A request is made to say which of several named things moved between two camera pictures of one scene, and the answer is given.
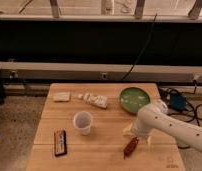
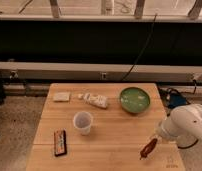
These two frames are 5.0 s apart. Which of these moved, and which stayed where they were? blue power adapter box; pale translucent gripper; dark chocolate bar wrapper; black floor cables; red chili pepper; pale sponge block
Moved: pale translucent gripper; red chili pepper
Stayed: pale sponge block; black floor cables; blue power adapter box; dark chocolate bar wrapper
